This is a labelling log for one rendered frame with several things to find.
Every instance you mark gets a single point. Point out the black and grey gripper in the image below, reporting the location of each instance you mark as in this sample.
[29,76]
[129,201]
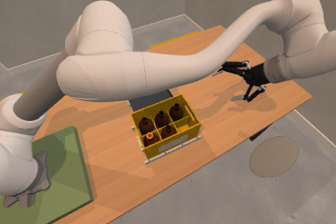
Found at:
[250,72]

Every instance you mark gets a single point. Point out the yellow divided crate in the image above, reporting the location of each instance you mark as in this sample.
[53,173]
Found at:
[187,128]

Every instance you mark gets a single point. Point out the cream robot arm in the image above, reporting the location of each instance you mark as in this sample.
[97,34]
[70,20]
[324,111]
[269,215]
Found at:
[97,65]

